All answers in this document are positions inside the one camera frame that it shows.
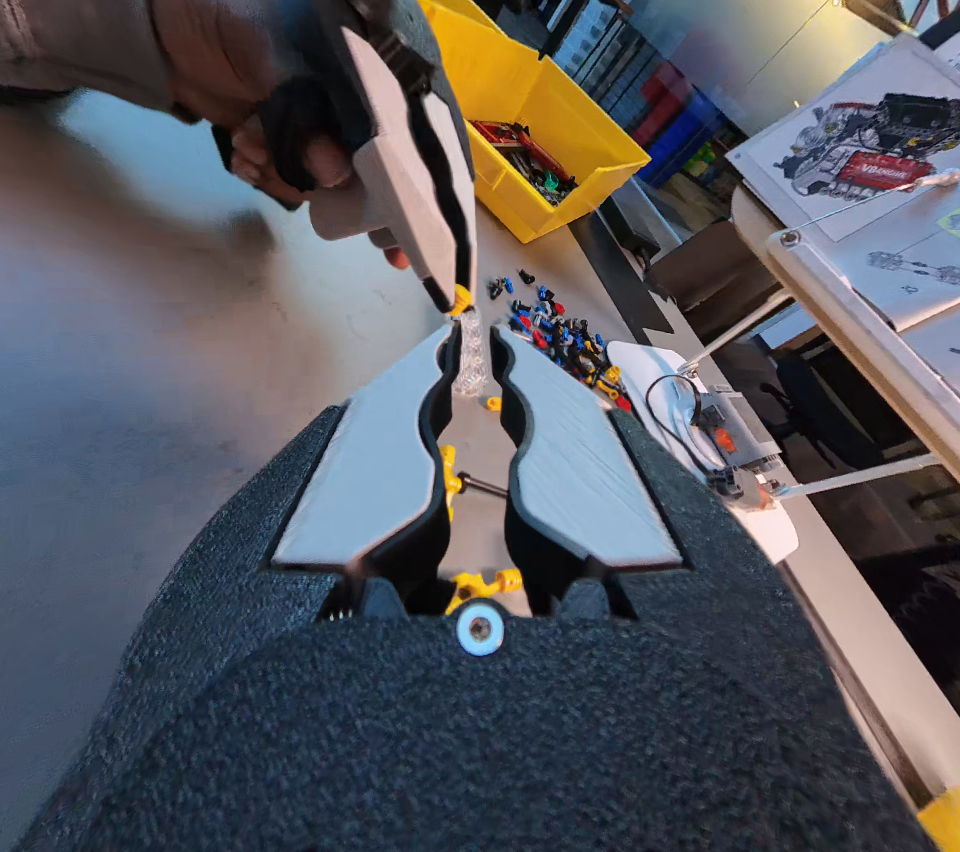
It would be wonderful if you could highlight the clear toy brick block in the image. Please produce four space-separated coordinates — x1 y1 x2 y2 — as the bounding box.
448 310 491 397

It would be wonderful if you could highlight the person's left hand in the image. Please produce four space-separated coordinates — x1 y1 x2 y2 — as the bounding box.
146 0 412 271

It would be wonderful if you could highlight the shelf of coloured storage bins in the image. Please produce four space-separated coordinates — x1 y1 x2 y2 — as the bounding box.
555 0 740 193

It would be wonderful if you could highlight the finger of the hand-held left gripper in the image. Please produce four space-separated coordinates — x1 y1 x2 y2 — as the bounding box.
420 90 480 301
345 27 462 314

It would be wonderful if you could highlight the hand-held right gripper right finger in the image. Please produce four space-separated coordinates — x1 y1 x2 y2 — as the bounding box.
489 325 684 571

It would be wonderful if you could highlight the yellow plastic bin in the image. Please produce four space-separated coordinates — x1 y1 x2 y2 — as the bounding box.
123 0 652 245
918 788 960 852

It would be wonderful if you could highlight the yellow piston axle assembly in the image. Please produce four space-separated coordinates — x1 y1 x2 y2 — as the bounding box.
441 445 510 523
444 568 524 616

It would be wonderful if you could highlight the pile of small toy pieces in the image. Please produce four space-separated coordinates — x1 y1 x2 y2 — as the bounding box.
486 269 635 414

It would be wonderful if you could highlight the white book stand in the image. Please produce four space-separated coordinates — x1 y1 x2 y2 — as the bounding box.
606 34 960 565

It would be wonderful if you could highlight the grey battery box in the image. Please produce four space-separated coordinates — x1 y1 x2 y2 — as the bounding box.
693 387 785 472

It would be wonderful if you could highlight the grey desk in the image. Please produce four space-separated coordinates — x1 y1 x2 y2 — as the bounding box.
0 90 960 852

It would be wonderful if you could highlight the black cable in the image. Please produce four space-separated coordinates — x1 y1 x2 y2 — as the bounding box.
645 374 721 485

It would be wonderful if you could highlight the grey toy motor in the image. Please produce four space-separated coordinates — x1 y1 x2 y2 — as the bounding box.
708 465 785 514

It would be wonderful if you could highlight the heap of red black parts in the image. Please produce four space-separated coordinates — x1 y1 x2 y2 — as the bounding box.
471 119 580 208

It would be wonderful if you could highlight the instruction booklet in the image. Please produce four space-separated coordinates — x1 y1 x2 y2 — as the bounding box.
726 34 960 373

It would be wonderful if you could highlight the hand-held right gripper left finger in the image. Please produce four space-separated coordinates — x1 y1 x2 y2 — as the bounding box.
271 323 463 571

